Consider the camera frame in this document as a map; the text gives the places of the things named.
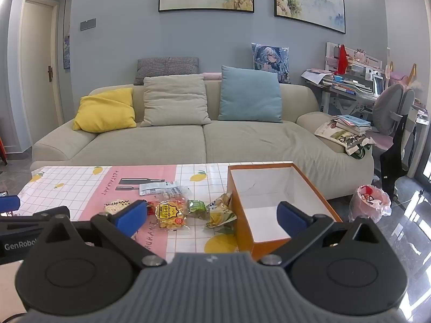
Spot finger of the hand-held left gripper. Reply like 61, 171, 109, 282
0, 206, 71, 232
0, 195, 21, 215

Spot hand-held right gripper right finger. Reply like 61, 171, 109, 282
258, 201, 388, 267

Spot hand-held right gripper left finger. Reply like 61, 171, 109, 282
34, 200, 167, 267

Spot clear round biscuit packet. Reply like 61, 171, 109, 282
103, 200, 132, 214

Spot yellow snack packet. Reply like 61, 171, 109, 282
155, 199, 187, 231

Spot white foil packet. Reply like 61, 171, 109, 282
139, 181, 181, 196

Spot clear nut packet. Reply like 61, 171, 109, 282
153, 188, 191, 205

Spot orange cardboard box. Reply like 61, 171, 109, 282
226, 162, 343, 261

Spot green raisin packet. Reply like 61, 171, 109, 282
186, 199, 207, 221

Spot yellow-green snack packet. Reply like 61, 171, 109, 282
204, 192, 238, 234

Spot printed lemon tablecloth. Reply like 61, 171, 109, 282
15, 161, 297, 254

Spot trash bin with pink bag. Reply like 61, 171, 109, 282
349, 184, 393, 223

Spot beige sofa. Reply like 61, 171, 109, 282
30, 82, 375, 201

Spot open magazine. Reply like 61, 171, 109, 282
314, 120, 367, 149

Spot printed tote bag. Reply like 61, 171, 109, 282
345, 138, 376, 159

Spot yellow pillow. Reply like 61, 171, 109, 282
72, 87, 137, 133

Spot stack of books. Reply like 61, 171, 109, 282
332, 114, 373, 137

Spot black garment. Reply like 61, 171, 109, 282
380, 111, 409, 192

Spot white study desk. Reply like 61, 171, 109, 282
303, 42, 388, 122

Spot beige pillow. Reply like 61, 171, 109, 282
140, 74, 212, 128

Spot blue pillow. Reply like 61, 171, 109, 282
217, 65, 283, 123

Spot pile of books and papers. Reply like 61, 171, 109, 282
301, 69, 376, 96

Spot grey desk chair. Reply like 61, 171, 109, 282
369, 82, 418, 202

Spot cream door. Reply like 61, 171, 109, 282
18, 0, 64, 128

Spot grey pillow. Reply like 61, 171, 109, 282
134, 57, 199, 86

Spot cartoon print pillow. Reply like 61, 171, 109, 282
251, 43, 291, 84

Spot red cloth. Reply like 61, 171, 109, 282
335, 44, 349, 75

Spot wall poster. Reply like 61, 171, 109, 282
63, 0, 73, 71

